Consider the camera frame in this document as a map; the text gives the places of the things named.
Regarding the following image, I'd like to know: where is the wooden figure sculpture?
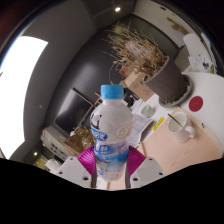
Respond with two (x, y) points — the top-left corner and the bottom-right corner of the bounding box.
(166, 16), (189, 36)

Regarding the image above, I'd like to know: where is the blue-capped white drink bottle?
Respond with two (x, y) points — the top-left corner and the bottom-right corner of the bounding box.
(89, 84), (134, 183)

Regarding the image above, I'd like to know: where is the stack of papers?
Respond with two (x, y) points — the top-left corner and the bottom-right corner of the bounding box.
(188, 54), (211, 73)

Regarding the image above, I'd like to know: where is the yellow flat stick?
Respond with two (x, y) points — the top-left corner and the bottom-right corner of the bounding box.
(152, 116), (166, 132)

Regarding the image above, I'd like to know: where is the tan wooden board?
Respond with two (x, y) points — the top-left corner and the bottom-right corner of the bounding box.
(138, 106), (223, 176)

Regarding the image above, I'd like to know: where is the cardboard box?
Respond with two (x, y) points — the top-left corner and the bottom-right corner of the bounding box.
(119, 69), (155, 103)

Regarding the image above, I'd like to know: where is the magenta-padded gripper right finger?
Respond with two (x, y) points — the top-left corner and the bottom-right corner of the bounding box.
(125, 145), (168, 190)

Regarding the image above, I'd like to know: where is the grey plant saucer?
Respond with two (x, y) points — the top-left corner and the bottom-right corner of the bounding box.
(158, 74), (194, 108)

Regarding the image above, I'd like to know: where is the white mug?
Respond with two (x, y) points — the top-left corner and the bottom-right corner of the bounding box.
(167, 111), (197, 144)

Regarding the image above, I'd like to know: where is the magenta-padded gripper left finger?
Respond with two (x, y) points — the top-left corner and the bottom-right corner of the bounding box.
(54, 145), (100, 190)

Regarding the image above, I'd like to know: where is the long ceiling light panel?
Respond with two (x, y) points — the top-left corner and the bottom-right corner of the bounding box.
(0, 35), (49, 159)

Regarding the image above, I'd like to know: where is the white chair with papers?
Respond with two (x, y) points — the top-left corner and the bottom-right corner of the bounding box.
(182, 32), (214, 73)

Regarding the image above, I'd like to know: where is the dried plant in grey pot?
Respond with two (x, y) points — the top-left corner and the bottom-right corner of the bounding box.
(103, 23), (189, 104)

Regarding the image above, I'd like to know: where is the flat round red coaster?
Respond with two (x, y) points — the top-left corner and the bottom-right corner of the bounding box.
(188, 95), (204, 113)

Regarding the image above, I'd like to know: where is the black wall screen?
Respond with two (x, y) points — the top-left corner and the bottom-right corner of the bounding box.
(54, 88), (94, 138)

